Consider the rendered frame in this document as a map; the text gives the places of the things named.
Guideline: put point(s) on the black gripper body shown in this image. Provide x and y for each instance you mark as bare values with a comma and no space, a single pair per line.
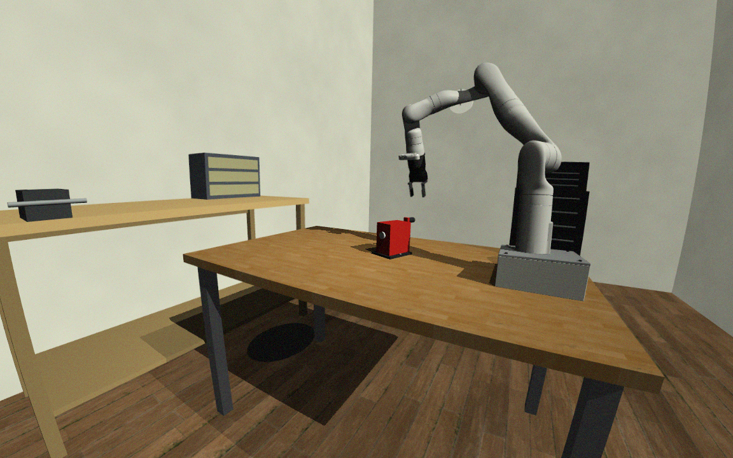
416,162

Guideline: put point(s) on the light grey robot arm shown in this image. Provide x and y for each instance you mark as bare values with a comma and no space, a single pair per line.
534,226

